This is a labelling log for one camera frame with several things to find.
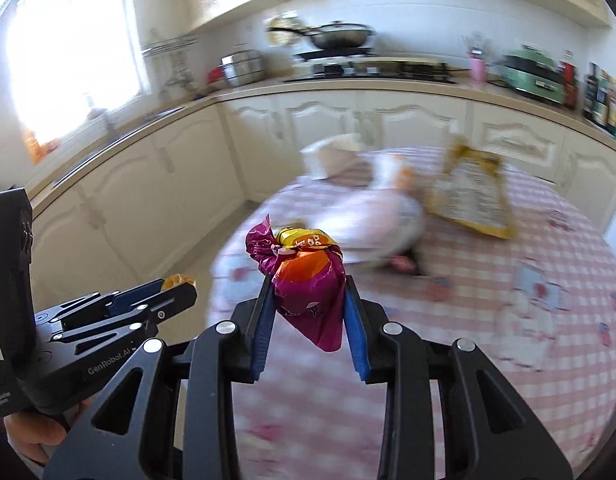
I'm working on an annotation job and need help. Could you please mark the cream kitchen base cabinets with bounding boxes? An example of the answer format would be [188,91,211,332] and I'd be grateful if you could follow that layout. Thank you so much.
[28,87,616,281]

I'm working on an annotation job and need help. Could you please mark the orange white packet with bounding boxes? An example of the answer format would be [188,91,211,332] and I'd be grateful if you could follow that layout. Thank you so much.
[370,154,419,196]

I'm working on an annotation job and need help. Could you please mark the metal wall rack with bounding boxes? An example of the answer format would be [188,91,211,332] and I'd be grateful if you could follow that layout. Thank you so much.
[140,35,199,92]

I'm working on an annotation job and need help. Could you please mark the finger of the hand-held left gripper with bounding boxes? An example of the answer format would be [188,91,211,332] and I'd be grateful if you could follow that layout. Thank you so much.
[55,279,165,328]
[58,284,199,356]

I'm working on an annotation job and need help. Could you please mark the dark glass bottle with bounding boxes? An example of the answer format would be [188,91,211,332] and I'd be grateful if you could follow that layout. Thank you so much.
[584,62,601,121]

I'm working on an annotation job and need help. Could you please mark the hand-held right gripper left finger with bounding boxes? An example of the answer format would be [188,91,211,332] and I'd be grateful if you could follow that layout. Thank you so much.
[42,274,277,480]

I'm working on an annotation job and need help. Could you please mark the bright kitchen window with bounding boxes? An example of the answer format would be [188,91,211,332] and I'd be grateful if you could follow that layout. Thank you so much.
[2,0,153,141]

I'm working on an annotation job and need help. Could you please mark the black gas stove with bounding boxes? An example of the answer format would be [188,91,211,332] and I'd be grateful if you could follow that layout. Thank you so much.
[283,50,459,85]

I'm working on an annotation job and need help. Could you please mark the translucent plastic bag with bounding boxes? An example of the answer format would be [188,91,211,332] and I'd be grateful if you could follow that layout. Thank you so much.
[308,180,426,265]

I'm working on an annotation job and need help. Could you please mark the yellow snack bag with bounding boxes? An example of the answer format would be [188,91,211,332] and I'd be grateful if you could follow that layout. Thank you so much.
[427,135,518,240]

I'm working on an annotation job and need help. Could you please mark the purple snack wrapper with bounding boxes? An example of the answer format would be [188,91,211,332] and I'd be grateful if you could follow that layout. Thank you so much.
[244,214,347,353]

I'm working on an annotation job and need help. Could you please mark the person's left hand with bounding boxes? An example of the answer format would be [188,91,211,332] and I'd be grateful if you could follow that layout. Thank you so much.
[2,397,93,463]

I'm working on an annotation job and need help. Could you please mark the small orange scrap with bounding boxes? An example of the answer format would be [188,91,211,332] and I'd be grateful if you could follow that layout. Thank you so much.
[160,274,196,292]

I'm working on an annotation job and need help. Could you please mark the black frying pan with lid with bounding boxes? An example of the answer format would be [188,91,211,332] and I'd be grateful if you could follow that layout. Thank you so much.
[268,21,377,51]

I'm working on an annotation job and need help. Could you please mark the pink checked tablecloth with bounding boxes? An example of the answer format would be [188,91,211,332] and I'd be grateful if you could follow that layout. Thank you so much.
[210,147,616,480]

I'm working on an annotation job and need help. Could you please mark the green electric cooker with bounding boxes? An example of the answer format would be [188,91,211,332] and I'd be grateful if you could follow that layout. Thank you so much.
[500,47,569,106]

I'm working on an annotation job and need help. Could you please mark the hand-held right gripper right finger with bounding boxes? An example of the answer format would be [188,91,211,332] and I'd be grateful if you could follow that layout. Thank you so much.
[342,275,574,480]

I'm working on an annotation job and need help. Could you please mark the green label bottle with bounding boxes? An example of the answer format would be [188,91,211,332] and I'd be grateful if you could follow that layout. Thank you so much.
[595,72,615,130]

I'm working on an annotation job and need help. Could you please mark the stainless steel pot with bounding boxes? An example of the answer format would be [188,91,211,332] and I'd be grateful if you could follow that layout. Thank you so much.
[220,50,266,88]

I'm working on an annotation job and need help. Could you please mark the pink utensil cup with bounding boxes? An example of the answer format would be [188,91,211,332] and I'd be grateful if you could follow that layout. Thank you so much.
[463,35,489,83]

